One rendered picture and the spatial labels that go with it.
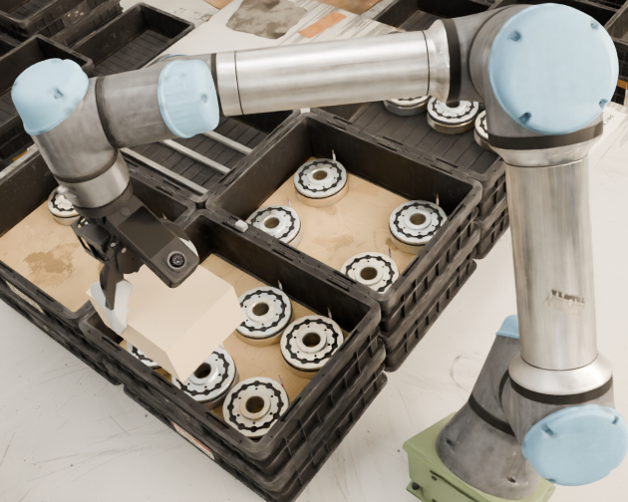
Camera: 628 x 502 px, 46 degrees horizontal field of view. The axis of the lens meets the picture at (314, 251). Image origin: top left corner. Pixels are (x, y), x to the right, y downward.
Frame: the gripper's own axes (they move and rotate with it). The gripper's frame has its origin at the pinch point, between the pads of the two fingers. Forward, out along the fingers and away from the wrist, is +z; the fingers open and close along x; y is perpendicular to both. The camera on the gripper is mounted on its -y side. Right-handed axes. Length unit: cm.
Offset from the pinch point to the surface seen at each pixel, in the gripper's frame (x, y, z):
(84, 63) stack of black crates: -65, 130, 51
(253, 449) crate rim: 4.7, -16.2, 16.8
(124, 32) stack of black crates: -95, 155, 66
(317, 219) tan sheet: -38.7, 10.3, 26.6
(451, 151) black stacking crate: -67, 0, 27
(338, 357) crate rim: -13.4, -16.5, 16.9
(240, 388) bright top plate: -3.0, -4.2, 23.8
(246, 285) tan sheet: -19.7, 11.0, 26.6
